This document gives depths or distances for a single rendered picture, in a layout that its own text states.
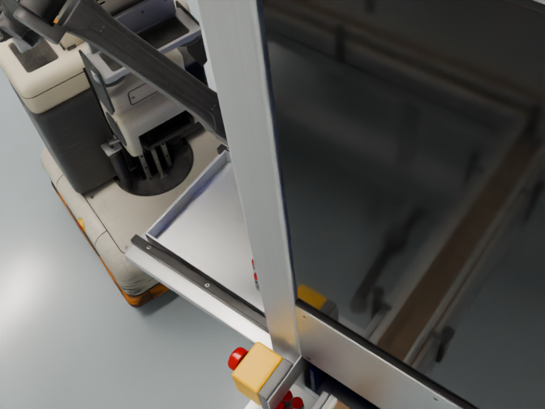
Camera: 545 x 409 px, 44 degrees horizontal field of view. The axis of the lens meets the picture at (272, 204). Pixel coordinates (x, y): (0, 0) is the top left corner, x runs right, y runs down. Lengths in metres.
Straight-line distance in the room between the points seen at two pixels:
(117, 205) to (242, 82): 1.68
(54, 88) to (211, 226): 0.75
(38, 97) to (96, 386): 0.93
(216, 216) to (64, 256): 1.22
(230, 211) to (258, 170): 0.73
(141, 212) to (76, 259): 0.42
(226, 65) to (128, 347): 1.79
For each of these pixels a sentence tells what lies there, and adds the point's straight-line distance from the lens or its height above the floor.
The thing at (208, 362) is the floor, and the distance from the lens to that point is 2.24.
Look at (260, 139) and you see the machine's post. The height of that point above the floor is 1.55.
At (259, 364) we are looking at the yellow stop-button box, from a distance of 1.11.
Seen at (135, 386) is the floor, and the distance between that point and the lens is 2.27.
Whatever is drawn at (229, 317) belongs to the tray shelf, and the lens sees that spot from 1.31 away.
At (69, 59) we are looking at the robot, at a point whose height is 0.81.
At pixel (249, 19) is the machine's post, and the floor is 1.71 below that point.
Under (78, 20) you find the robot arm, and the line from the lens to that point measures 1.02.
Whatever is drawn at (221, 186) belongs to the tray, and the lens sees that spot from 1.47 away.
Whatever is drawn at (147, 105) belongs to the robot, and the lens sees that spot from 1.78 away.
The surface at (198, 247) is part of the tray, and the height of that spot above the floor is 0.88.
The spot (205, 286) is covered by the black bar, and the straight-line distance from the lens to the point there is 1.33.
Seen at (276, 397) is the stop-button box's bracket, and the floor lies 1.01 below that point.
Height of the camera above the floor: 2.06
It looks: 55 degrees down
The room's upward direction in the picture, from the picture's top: 9 degrees counter-clockwise
